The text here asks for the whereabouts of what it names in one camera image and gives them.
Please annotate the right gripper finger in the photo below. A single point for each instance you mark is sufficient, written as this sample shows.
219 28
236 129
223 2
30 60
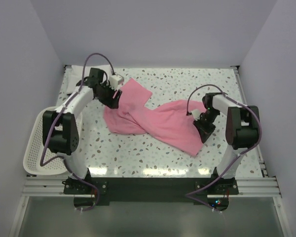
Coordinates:
208 131
201 130

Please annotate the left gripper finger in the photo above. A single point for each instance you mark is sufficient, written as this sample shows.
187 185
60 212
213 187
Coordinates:
111 103
116 99

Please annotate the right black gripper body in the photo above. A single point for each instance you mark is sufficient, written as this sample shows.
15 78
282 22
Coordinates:
204 126

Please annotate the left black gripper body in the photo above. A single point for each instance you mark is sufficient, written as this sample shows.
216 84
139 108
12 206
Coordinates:
111 98

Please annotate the pink t shirt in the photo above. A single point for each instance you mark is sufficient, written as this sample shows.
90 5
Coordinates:
167 123

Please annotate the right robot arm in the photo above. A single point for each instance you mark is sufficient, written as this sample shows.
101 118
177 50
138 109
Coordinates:
242 132

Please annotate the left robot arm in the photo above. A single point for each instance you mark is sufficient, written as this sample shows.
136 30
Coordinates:
60 135

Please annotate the folded white t shirt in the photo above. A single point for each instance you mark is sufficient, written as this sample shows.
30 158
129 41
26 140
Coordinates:
75 75

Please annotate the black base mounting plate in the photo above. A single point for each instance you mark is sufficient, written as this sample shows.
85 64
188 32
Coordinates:
103 191

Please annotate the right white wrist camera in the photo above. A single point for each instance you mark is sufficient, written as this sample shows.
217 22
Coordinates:
196 114

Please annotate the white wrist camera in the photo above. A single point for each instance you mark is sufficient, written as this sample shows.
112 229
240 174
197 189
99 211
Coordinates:
116 81
196 114

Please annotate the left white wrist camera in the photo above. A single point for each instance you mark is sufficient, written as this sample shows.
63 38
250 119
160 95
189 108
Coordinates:
116 81

